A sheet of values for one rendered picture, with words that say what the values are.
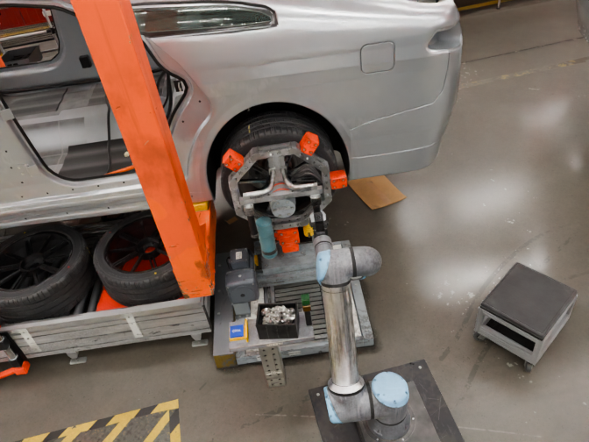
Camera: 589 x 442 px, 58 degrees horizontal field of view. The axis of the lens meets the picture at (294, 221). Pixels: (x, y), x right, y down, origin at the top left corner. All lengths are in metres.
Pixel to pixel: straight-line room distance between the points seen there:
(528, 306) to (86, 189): 2.47
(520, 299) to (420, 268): 0.79
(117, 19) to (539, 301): 2.39
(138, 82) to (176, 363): 1.78
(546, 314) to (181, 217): 1.89
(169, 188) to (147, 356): 1.34
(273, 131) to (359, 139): 0.48
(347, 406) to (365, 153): 1.40
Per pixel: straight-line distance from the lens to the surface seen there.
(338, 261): 2.01
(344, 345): 2.14
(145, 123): 2.23
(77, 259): 3.44
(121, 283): 3.18
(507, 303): 3.03
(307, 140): 2.71
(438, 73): 2.87
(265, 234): 2.90
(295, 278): 3.39
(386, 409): 2.30
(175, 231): 2.57
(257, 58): 2.65
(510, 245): 3.84
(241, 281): 3.07
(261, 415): 3.03
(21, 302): 3.40
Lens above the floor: 2.62
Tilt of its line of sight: 41 degrees down
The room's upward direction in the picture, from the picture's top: 9 degrees counter-clockwise
